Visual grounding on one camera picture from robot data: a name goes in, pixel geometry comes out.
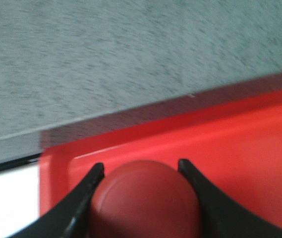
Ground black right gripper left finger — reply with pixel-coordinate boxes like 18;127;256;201
11;163;105;238

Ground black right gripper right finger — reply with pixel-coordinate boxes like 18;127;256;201
178;159;282;238

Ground red plastic tray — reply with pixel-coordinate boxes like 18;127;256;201
39;90;282;228

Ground grey stone slab right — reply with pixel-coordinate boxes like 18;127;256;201
0;0;282;163

